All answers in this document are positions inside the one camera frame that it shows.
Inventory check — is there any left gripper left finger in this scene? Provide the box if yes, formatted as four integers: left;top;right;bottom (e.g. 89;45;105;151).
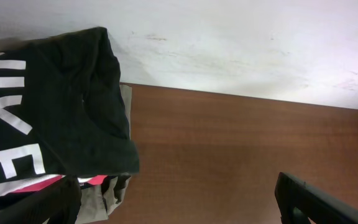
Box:
0;176;81;224

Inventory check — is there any black folded garment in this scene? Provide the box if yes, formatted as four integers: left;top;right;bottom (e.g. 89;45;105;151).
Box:
0;175;131;216

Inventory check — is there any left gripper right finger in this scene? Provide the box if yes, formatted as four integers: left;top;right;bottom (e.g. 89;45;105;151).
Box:
275;172;358;224

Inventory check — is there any red folded garment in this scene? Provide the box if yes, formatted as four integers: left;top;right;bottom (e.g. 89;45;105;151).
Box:
8;175;106;193

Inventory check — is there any grey folded garment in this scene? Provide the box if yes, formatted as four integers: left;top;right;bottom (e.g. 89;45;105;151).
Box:
0;83;133;224

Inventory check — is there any dark green t-shirt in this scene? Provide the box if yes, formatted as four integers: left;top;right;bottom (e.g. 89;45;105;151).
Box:
0;27;139;183

